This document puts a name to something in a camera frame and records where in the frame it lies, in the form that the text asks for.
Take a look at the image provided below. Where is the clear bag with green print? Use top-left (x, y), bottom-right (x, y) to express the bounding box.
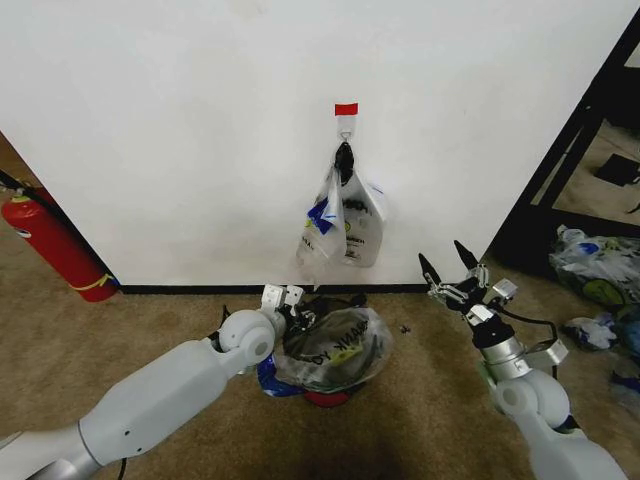
top-left (548, 224), bottom-right (640, 314)

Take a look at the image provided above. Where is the red trash bin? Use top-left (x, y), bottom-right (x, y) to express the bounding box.
top-left (282, 299), bottom-right (394, 411)

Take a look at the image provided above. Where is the crumpled bluish plastic bag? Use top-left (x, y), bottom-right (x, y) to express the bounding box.
top-left (608, 310), bottom-right (640, 402)

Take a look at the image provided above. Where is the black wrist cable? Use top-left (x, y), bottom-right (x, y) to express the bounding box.
top-left (494, 305), bottom-right (560, 386)
top-left (215, 305), bottom-right (236, 346)

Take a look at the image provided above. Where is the red fire extinguisher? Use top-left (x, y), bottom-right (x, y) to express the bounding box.
top-left (0, 191), bottom-right (121, 304)

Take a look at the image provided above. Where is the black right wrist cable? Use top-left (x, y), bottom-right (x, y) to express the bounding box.
top-left (494, 305), bottom-right (560, 386)

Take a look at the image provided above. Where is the small crumpled white bag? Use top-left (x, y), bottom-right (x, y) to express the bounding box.
top-left (561, 313), bottom-right (622, 352)

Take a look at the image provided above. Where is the black baseboard strip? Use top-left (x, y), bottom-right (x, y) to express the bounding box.
top-left (118, 283), bottom-right (434, 296)

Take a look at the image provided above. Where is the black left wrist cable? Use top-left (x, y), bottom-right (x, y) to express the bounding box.
top-left (215, 305), bottom-right (236, 346)

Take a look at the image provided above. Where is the clear bag with blue print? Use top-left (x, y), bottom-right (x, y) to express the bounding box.
top-left (294, 167), bottom-right (347, 294)

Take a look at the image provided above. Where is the flat black object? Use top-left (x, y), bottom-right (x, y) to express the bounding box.
top-left (594, 153), bottom-right (640, 189)

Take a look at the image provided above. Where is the white printed plastic bag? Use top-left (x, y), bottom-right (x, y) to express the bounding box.
top-left (339, 168), bottom-right (391, 269)

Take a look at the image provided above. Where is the yellow strap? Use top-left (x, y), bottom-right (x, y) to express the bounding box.
top-left (69, 271), bottom-right (119, 294)

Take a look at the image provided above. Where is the black extinguisher hose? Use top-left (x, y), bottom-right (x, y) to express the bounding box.
top-left (0, 168), bottom-right (69, 222)

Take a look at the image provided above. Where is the clear printed bin liner bag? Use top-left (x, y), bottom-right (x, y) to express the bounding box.
top-left (269, 305), bottom-right (397, 396)

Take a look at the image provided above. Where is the blue plastic bag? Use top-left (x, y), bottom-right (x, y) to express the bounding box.
top-left (255, 355), bottom-right (301, 399)

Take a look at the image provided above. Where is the clear wall hook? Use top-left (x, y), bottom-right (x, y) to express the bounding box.
top-left (337, 114), bottom-right (359, 142)

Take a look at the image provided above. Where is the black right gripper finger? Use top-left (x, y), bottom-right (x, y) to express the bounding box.
top-left (452, 239), bottom-right (491, 296)
top-left (417, 252), bottom-right (464, 302)

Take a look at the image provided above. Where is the black knotted plastic piece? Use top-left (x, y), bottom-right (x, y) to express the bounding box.
top-left (333, 141), bottom-right (358, 181)

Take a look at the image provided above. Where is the black shelf frame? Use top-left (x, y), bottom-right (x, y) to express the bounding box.
top-left (485, 0), bottom-right (640, 282)

